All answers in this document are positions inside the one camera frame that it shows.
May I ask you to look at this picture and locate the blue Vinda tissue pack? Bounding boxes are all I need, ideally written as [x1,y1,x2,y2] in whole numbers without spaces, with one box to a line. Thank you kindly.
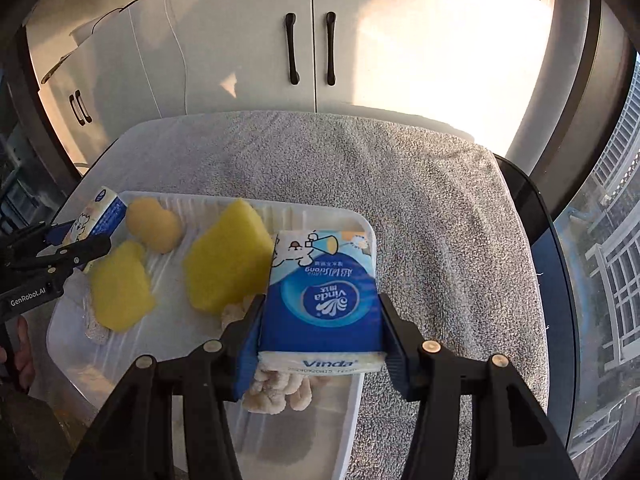
[258,230,386,376]

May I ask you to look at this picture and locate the person's left hand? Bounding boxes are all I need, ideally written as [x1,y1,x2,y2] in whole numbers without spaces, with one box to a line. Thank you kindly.
[1,315,36,392]

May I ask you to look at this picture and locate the yellow sponge piece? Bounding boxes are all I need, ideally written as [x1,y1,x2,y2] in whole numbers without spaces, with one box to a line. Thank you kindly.
[89,240,156,333]

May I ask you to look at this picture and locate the beige knotted plush toy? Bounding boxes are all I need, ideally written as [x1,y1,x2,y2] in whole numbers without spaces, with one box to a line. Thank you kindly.
[219,294,317,416]

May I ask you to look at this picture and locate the white plastic tray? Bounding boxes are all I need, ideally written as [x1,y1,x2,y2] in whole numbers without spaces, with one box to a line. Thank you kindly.
[47,193,363,479]

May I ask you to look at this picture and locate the grey towel table cover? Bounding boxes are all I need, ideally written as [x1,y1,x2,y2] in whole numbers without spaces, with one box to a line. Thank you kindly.
[49,109,551,480]

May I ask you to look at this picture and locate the yellow rectangular sponge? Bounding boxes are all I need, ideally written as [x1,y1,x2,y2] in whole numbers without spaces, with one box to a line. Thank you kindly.
[182,200,273,315]

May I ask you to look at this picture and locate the white hanging cable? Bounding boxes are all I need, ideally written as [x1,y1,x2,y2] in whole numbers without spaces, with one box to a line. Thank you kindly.
[162,0,189,114]

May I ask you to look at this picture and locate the white cabinet with black handles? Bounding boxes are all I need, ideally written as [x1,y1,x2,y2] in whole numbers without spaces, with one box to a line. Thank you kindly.
[25,0,553,169]

